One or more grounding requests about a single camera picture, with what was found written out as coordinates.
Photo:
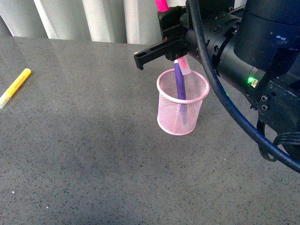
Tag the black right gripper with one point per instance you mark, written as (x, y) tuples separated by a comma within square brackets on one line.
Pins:
[(219, 24)]

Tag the pink highlighter pen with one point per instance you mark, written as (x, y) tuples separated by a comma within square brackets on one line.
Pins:
[(181, 63)]

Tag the purple marker pen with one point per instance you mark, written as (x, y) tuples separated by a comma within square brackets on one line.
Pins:
[(181, 93)]

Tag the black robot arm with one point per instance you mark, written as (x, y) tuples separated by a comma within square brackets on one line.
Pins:
[(251, 56)]

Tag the pink mesh cup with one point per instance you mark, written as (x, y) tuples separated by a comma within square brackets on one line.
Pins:
[(176, 116)]

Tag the grey pleated curtain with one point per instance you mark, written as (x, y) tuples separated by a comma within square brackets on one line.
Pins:
[(114, 21)]

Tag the yellow highlighter pen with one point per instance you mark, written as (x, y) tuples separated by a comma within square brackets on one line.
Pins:
[(13, 88)]

